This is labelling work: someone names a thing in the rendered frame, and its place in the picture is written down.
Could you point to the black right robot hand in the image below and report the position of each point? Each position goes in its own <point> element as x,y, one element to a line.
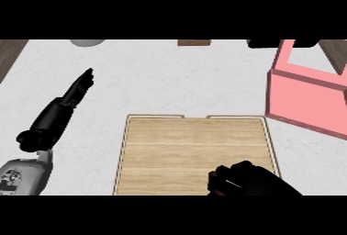
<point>257,183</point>

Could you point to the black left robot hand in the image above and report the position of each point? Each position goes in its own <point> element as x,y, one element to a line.
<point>53,120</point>

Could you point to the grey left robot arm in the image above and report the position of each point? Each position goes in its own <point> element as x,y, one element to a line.
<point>23,176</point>

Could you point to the light wooden tray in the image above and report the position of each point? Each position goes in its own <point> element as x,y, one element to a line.
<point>180,147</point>

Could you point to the pink cardboard box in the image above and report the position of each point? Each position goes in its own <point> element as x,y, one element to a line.
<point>303,98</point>

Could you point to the dark wooden panel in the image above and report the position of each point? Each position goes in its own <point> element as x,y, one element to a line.
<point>9,55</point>
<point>338,53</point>

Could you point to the grey round object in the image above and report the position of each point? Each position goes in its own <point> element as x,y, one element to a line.
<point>87,42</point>

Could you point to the small brown wooden block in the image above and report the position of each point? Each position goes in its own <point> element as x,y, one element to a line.
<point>193,42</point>

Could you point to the black flat object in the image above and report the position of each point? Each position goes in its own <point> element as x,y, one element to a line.
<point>266,43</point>

